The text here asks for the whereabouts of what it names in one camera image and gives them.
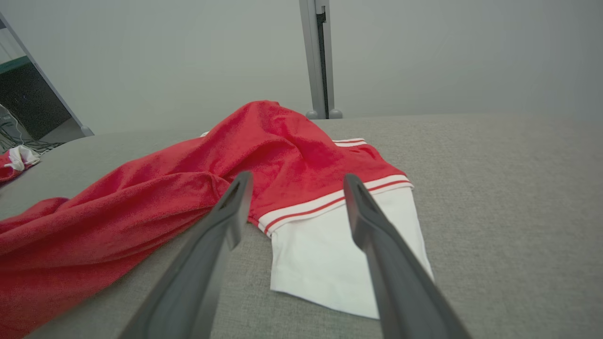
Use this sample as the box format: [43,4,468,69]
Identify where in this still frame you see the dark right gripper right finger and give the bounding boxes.
[343,173,472,339]

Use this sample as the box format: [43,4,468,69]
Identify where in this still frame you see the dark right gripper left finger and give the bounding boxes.
[118,170,255,339]

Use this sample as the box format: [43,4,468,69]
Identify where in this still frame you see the red jersey with white trim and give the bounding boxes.
[0,100,435,339]

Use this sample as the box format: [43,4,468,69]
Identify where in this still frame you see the red shorts with white stripe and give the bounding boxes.
[0,145,41,186]

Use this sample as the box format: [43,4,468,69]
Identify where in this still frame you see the thin grey floor cables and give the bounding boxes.
[0,104,55,154]

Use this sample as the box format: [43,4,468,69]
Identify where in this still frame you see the grey slanted metal frame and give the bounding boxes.
[0,12,95,137]

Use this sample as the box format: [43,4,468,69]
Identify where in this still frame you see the dark board behind frame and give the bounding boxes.
[0,56,72,144]

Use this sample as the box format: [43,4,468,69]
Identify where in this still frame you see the grey partition post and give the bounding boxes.
[299,0,336,119]

